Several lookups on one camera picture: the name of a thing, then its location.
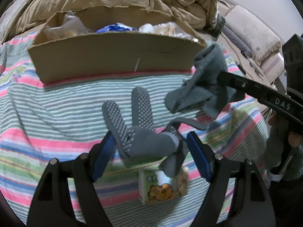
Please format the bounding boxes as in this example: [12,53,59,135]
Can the cotton swabs plastic bag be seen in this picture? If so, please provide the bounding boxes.
[153,22,198,42]

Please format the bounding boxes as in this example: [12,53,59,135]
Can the cartoon tissue pack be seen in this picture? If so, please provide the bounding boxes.
[138,166,189,204]

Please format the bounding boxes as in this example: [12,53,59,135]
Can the white sock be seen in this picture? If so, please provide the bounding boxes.
[138,23,157,34]

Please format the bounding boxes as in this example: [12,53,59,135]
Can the grey dotted sock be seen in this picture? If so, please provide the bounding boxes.
[101,86,189,178]

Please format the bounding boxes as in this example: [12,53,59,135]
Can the blue tissue pack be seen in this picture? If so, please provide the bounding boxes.
[95,23,138,33]

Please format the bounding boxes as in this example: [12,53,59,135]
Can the brown cardboard box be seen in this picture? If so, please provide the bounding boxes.
[28,6,206,84]

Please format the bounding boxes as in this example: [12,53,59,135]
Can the clear plastic snack bag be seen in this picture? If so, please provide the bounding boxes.
[44,11,92,40]

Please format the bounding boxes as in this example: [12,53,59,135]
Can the gloved right hand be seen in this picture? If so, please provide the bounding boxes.
[265,114,302,182]

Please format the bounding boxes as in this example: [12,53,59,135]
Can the beige floral pillow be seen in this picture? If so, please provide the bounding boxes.
[225,5,282,62]

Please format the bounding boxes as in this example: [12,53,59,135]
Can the black tablet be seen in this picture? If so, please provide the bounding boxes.
[209,13,226,39]

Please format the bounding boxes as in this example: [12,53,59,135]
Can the striped pastel towel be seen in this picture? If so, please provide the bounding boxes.
[0,31,271,227]

